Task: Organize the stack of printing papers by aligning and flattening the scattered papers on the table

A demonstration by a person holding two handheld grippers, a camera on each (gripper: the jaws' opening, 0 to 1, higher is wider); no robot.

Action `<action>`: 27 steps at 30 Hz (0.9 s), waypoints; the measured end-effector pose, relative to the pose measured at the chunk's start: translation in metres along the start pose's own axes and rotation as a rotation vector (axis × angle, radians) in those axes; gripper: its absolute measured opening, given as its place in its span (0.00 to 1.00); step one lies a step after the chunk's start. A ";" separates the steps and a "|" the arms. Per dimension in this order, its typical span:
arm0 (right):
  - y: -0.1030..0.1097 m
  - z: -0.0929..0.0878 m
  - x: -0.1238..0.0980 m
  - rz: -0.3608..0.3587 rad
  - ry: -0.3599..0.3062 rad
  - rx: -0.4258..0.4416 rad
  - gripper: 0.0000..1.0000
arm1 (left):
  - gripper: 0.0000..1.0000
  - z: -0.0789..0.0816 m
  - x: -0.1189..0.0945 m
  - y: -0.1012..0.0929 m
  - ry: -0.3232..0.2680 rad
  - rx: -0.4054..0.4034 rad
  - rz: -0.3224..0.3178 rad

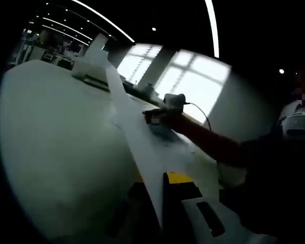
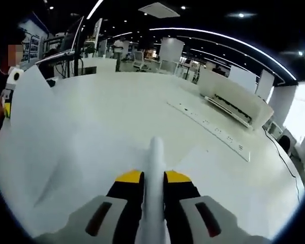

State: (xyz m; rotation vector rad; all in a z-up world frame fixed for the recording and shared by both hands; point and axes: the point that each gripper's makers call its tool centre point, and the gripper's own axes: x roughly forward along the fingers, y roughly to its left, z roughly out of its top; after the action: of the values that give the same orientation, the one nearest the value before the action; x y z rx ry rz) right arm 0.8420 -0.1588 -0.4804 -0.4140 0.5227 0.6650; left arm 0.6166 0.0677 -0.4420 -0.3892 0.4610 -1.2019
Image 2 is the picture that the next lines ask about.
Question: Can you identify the black office chair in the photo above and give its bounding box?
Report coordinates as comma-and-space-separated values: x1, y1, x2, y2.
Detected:
279, 134, 292, 155

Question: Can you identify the ceiling air vent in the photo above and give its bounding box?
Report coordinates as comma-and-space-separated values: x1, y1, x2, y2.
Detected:
138, 2, 181, 19

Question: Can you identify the blue white wall poster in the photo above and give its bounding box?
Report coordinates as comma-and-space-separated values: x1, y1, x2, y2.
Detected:
17, 11, 51, 71

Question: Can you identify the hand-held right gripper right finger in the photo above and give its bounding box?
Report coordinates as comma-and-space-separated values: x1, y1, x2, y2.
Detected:
164, 169, 241, 244

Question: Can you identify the long ceiling light strip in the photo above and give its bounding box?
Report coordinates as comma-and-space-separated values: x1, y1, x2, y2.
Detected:
86, 0, 105, 26

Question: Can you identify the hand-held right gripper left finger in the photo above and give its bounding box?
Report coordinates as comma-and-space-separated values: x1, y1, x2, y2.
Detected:
68, 169, 145, 244

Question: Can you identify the white office chair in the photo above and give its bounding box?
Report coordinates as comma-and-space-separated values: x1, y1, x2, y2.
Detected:
159, 59, 179, 75
133, 49, 146, 69

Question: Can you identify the black printer power cable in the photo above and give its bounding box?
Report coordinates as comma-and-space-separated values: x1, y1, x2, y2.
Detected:
262, 126, 305, 195

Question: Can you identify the white printer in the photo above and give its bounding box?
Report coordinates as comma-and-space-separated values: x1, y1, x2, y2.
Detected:
197, 65, 275, 129

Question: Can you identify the stack of white printing papers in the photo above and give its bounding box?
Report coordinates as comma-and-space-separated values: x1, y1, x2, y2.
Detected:
10, 63, 173, 244

